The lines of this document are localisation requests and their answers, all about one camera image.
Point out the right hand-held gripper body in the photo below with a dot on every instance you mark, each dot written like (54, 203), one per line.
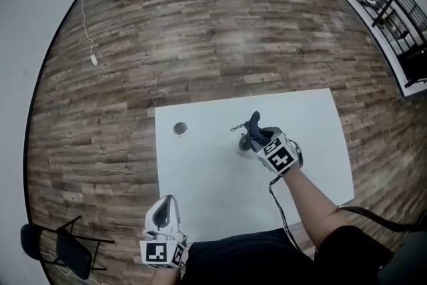
(277, 155)

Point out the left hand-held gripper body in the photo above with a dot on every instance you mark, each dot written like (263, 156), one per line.
(162, 245)

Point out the dark grey cloth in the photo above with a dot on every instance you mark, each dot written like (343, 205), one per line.
(256, 129)

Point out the small round grey device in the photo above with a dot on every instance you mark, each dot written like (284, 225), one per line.
(245, 142)

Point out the person's right forearm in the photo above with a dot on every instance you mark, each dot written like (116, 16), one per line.
(307, 202)

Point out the black folding chair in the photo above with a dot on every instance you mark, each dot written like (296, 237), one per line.
(65, 252)

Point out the person's black shirt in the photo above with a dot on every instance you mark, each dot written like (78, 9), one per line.
(283, 258)

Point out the black metal railing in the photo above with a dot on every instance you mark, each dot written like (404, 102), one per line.
(373, 3)

